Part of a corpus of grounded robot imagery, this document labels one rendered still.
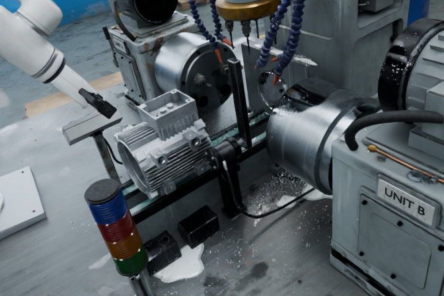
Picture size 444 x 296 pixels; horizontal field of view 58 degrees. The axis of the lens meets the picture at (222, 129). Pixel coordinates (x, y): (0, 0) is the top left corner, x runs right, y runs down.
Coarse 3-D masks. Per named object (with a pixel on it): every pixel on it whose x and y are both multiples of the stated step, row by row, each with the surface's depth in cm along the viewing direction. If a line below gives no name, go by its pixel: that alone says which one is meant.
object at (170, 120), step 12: (168, 96) 109; (180, 96) 108; (144, 108) 104; (156, 108) 108; (168, 108) 104; (180, 108) 101; (192, 108) 103; (144, 120) 105; (156, 120) 98; (168, 120) 100; (180, 120) 102; (192, 120) 104; (168, 132) 101; (180, 132) 104
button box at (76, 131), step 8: (112, 104) 121; (96, 112) 119; (120, 112) 121; (80, 120) 116; (88, 120) 117; (96, 120) 118; (104, 120) 119; (112, 120) 120; (120, 120) 124; (64, 128) 114; (72, 128) 115; (80, 128) 116; (88, 128) 117; (96, 128) 118; (104, 128) 123; (64, 136) 120; (72, 136) 115; (80, 136) 116; (88, 136) 121; (72, 144) 120
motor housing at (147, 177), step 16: (144, 128) 102; (192, 128) 105; (128, 144) 98; (144, 144) 100; (160, 144) 101; (176, 144) 102; (208, 144) 106; (128, 160) 112; (176, 160) 101; (192, 160) 105; (144, 176) 98; (160, 176) 99; (176, 176) 104; (144, 192) 106
